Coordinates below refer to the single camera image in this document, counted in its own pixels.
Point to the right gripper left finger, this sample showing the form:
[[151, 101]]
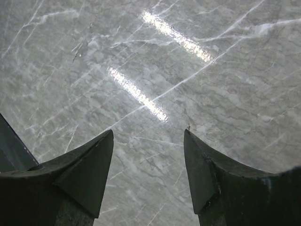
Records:
[[65, 191]]

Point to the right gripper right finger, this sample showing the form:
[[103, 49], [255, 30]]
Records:
[[225, 192]]

